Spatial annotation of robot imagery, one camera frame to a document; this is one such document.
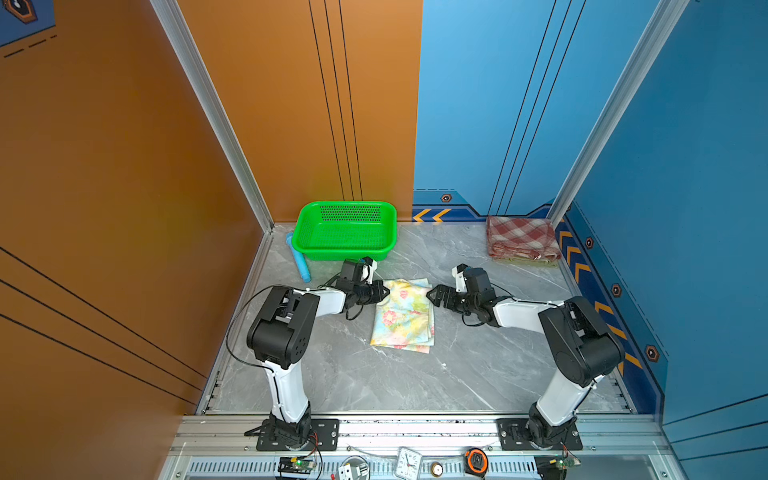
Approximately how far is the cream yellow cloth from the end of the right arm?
5 cm

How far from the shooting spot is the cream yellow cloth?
89 cm

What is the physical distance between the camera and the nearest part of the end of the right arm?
736mm
